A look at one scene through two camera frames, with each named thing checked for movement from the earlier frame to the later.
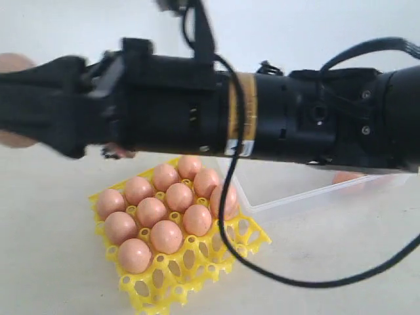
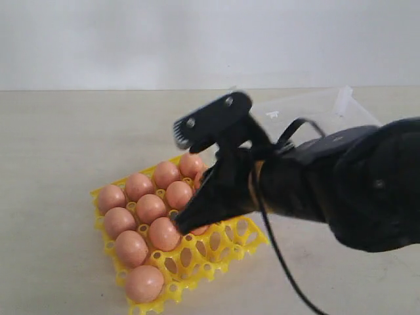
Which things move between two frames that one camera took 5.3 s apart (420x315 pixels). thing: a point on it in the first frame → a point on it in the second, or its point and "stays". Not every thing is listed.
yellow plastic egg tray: (161, 231) stays
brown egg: (164, 175) stays
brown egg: (167, 237) stays
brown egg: (150, 210) stays
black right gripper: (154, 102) → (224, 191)
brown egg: (9, 63) → (144, 283)
